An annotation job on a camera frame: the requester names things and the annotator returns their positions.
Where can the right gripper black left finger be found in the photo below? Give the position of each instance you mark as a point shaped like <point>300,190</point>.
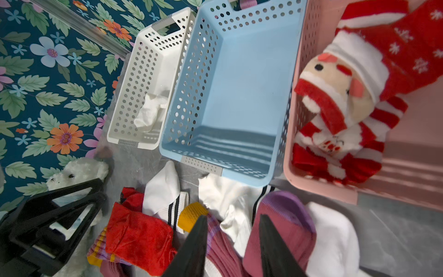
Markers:
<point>190,259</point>

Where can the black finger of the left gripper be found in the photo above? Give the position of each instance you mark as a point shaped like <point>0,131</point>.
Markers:
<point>50,246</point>
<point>41,210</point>

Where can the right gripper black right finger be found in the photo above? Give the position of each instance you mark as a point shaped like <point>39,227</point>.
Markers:
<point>277,249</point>

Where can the red white striped santa sock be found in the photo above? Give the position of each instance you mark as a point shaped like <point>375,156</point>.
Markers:
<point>352,156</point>

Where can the small white ankle sock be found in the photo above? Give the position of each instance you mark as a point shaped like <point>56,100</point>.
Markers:
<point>149,113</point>

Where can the red santa face sock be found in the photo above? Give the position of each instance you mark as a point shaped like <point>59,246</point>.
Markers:
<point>380,49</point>

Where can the white plastic basket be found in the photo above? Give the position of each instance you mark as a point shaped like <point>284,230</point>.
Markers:
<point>153,67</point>

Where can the pink plastic basket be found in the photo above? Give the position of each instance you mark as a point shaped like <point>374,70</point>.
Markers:
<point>412,163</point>

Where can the light blue plastic basket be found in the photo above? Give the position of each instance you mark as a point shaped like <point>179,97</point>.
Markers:
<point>228,111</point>

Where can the purple striped sock upper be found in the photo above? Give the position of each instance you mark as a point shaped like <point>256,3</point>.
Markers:
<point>221,260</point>

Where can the purple striped sock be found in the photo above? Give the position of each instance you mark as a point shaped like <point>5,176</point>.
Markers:
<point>110,264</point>
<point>221,260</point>
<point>294,225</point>

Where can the purple striped sock middle right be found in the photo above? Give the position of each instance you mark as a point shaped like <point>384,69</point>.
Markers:
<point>294,225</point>

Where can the plain red sock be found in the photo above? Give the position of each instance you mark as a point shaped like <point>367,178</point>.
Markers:
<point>139,239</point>

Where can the purple striped sock left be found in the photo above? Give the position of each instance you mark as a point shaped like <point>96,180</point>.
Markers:
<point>110,264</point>

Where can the white sock far right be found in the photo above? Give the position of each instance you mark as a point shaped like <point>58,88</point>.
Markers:
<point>336,252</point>

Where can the white sock black stripes left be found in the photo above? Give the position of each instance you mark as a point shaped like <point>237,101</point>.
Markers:
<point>163,197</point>

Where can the white sock black stripes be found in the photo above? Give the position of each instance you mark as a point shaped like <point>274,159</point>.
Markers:
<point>234,204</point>
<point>163,197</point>

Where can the white sock black stripes right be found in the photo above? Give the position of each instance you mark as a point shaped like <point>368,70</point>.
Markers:
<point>234,204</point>

